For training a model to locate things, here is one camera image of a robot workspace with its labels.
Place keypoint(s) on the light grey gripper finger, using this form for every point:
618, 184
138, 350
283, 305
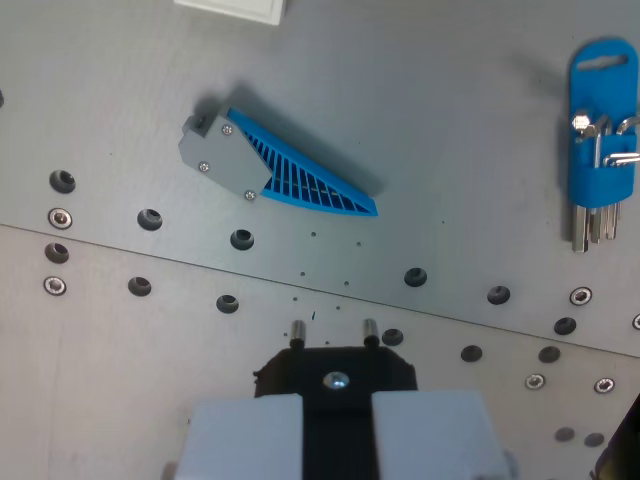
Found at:
430, 435
240, 440

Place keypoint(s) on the black two-pin plug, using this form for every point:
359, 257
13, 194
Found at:
338, 360

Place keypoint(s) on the silver socket head screw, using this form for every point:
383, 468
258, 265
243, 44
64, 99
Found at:
55, 285
637, 321
580, 296
535, 381
60, 218
604, 385

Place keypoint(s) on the white socket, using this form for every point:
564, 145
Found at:
235, 7

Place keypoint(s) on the thickest steel hex key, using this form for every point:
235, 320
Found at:
581, 230

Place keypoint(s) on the thick steel hex key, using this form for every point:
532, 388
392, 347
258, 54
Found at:
596, 225

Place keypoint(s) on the medium steel hex key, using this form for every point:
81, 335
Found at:
609, 222

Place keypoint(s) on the thin steel hex key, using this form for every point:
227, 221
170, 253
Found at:
622, 159

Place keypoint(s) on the blue hex key holder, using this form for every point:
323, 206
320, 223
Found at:
600, 85

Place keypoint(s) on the blue fin-ray finger grey mount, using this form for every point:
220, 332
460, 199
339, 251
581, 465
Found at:
235, 155

